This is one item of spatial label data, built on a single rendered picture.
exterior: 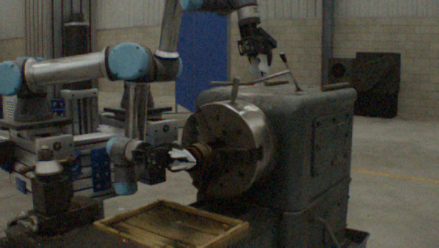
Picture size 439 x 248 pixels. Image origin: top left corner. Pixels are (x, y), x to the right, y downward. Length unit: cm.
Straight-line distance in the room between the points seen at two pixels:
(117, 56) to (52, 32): 59
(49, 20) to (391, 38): 1018
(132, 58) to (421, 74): 1025
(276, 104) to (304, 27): 1080
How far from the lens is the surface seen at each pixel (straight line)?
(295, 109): 142
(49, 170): 105
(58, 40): 189
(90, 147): 176
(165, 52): 194
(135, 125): 154
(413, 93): 1135
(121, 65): 137
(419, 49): 1130
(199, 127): 138
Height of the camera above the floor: 139
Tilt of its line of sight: 9 degrees down
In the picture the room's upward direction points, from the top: straight up
